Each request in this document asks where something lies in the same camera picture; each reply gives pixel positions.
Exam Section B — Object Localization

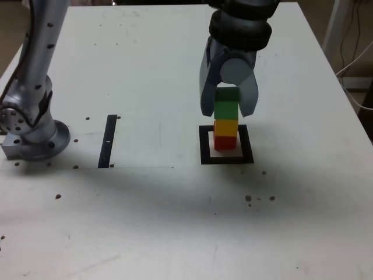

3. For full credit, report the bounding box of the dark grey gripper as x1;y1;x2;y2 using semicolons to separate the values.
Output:
199;38;260;120

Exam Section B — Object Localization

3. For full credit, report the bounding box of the green cube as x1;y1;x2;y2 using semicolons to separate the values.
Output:
214;86;241;120

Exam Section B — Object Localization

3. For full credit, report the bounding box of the yellow cube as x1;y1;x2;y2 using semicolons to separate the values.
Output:
214;118;238;138

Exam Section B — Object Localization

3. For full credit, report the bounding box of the red cube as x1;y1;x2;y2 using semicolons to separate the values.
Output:
213;134;237;151

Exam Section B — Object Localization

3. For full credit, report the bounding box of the black tape square outline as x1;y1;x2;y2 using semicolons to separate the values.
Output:
198;124;255;166

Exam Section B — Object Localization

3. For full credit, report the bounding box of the black tape strip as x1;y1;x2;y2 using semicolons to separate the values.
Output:
98;114;118;169

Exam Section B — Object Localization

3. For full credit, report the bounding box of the black hanging background cable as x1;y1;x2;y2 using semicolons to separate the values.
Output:
340;0;363;70

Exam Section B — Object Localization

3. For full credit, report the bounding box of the white background cable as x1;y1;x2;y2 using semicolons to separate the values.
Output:
336;40;373;111

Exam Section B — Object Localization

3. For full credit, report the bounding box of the white background post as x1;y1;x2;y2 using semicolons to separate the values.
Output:
322;0;349;59

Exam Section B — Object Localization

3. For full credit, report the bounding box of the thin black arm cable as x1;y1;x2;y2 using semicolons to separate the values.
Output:
0;0;36;103

